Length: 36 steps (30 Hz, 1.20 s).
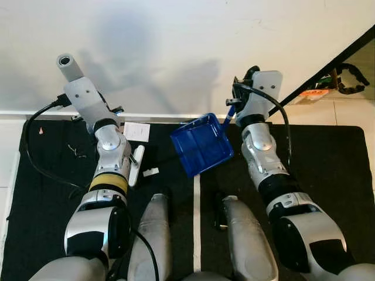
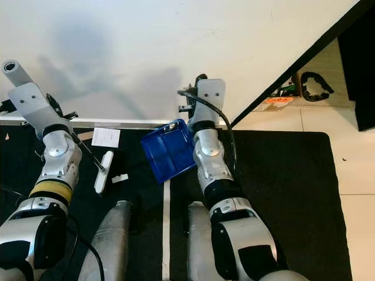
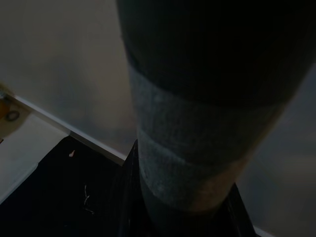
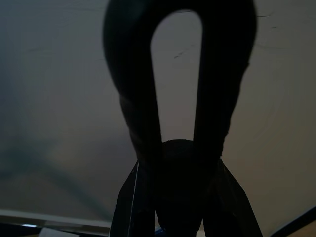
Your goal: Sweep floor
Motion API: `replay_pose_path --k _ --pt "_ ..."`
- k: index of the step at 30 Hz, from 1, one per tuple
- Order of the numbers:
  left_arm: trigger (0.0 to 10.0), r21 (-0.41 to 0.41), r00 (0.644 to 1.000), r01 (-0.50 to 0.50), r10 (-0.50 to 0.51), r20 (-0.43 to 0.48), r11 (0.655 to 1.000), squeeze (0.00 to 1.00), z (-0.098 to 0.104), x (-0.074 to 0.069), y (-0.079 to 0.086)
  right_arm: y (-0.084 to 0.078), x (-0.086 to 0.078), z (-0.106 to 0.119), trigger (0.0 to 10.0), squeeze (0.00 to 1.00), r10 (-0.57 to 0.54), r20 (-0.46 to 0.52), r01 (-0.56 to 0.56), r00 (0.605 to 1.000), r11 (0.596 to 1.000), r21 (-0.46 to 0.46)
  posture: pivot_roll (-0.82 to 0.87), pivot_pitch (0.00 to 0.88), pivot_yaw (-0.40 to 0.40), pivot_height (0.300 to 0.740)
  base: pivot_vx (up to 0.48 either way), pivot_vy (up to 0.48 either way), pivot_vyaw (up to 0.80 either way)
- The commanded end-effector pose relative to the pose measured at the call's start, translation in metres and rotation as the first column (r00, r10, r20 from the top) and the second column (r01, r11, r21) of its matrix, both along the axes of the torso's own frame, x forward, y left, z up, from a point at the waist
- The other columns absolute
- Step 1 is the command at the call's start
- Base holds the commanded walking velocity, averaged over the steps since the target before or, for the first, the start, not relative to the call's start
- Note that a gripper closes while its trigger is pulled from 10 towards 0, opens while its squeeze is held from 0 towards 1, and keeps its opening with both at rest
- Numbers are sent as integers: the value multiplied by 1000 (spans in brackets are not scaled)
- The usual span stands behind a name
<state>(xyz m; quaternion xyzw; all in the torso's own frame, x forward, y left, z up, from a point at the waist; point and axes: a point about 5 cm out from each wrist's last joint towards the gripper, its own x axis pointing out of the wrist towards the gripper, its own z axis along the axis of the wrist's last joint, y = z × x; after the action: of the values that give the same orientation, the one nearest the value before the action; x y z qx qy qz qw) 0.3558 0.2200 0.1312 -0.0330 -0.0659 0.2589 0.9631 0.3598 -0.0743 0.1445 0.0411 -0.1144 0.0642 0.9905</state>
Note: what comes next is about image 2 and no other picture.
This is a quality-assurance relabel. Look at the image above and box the blue plastic dustpan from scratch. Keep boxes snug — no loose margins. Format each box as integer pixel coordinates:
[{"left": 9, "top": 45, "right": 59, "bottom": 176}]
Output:
[{"left": 141, "top": 119, "right": 197, "bottom": 183}]

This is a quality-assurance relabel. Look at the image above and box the white hand brush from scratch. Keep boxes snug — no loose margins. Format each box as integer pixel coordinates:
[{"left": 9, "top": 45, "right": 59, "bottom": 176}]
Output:
[{"left": 71, "top": 132, "right": 115, "bottom": 194}]

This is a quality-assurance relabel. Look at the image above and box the black floor mat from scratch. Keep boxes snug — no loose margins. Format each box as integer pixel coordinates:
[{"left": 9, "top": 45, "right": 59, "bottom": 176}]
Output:
[{"left": 0, "top": 126, "right": 346, "bottom": 281}]

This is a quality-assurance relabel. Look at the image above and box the white paper sheet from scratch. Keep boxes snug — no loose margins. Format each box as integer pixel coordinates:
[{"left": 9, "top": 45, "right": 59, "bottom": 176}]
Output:
[{"left": 92, "top": 127, "right": 121, "bottom": 148}]

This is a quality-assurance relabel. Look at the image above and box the orange white label box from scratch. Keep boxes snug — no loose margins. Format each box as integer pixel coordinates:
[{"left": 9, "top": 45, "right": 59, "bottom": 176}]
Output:
[{"left": 255, "top": 95, "right": 294, "bottom": 112}]

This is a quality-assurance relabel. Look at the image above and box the small green black object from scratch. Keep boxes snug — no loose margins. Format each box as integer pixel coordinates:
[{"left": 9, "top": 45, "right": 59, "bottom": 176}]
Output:
[{"left": 277, "top": 79, "right": 301, "bottom": 97}]

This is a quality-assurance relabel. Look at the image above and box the white tape line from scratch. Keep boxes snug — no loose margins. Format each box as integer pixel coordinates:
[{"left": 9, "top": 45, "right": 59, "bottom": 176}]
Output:
[{"left": 161, "top": 180, "right": 172, "bottom": 281}]

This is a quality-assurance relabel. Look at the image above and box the silver left robot leg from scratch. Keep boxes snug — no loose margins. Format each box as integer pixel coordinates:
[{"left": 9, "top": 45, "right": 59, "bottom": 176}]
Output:
[{"left": 78, "top": 200, "right": 132, "bottom": 281}]

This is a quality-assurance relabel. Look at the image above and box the silver robot leg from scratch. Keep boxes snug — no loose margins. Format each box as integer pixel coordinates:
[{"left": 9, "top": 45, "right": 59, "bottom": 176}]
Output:
[
  {"left": 185, "top": 201, "right": 235, "bottom": 281},
  {"left": 78, "top": 200, "right": 132, "bottom": 281}
]

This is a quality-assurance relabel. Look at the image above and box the silver right robot leg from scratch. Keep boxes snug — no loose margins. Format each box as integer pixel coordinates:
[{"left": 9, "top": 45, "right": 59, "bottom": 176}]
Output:
[{"left": 185, "top": 201, "right": 235, "bottom": 281}]

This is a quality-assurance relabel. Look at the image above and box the black door panel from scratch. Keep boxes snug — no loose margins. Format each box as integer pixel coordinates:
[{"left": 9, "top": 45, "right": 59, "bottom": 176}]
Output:
[{"left": 337, "top": 15, "right": 375, "bottom": 132}]

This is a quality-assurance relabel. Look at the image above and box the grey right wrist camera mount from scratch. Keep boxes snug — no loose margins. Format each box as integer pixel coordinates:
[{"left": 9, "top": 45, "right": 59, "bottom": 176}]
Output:
[{"left": 192, "top": 78, "right": 226, "bottom": 126}]

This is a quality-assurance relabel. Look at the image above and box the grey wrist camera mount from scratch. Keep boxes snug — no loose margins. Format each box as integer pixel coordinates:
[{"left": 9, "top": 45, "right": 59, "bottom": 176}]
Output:
[
  {"left": 192, "top": 78, "right": 226, "bottom": 126},
  {"left": 2, "top": 59, "right": 62, "bottom": 138}
]

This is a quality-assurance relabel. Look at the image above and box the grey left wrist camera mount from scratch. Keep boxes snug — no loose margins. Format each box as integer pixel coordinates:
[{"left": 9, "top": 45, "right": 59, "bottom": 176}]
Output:
[{"left": 2, "top": 59, "right": 62, "bottom": 138}]

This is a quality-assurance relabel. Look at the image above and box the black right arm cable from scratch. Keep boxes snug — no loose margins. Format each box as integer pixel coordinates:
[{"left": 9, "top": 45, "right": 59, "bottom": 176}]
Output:
[{"left": 179, "top": 88, "right": 238, "bottom": 176}]

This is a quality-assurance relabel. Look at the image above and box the black door frame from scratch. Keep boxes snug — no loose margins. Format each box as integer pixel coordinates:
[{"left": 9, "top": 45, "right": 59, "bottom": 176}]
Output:
[{"left": 231, "top": 0, "right": 361, "bottom": 126}]

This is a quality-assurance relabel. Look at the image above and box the black strap loop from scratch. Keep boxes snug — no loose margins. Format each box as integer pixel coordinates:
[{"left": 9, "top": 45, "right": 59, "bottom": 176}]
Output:
[{"left": 300, "top": 71, "right": 335, "bottom": 101}]

